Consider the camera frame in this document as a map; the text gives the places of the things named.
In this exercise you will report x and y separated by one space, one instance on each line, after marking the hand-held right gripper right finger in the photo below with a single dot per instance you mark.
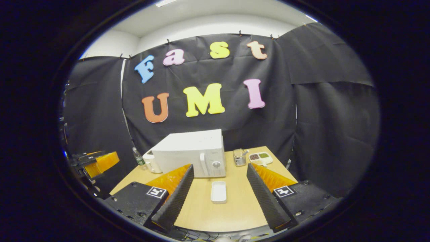
265 203

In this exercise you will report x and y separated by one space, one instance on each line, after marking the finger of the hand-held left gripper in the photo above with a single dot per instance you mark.
102 163

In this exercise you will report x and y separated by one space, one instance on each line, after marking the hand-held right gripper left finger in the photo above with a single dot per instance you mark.
176 201

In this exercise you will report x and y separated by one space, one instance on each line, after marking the white microwave oven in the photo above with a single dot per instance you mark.
191 148

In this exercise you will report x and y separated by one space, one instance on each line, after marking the clear green-label water bottle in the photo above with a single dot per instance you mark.
138 159

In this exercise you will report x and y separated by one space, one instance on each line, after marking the small white rectangular tray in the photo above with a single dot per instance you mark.
218 193

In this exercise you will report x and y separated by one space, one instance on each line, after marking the white toaster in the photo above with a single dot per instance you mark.
149 164

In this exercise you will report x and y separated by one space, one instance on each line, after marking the white divided dish with beans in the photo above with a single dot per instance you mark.
260 157

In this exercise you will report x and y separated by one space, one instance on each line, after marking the black backdrop cloth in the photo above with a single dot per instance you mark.
302 134

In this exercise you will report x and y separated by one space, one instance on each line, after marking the ceiling light panel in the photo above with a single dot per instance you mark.
311 17
166 2

